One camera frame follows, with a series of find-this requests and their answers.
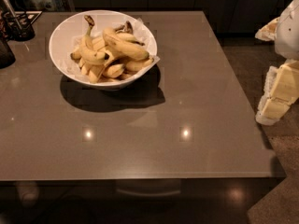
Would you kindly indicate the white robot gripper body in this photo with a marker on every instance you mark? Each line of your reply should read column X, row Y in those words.
column 288, row 34

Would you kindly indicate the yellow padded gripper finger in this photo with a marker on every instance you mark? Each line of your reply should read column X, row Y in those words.
column 280, row 91
column 268, row 32

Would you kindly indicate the large top yellow banana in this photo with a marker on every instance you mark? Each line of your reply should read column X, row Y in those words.
column 129, row 49

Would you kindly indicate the right lower yellow banana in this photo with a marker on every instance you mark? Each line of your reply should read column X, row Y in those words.
column 135, row 66

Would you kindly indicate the upper back yellow banana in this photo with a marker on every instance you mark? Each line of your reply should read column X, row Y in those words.
column 125, row 32

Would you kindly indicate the small centre yellow banana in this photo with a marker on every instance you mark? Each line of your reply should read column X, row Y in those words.
column 114, row 70

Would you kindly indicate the bottom left yellow banana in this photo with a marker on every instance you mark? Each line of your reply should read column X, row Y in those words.
column 95, row 73

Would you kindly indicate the left curved yellow banana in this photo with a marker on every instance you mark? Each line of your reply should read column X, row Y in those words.
column 86, row 50

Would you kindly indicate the white ceramic bowl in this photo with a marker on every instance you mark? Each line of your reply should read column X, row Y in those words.
column 65, row 38

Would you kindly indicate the dark round object left edge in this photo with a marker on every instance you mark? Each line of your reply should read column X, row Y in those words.
column 7, row 57

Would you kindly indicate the black wire pen holder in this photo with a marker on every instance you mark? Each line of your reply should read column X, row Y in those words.
column 18, row 24

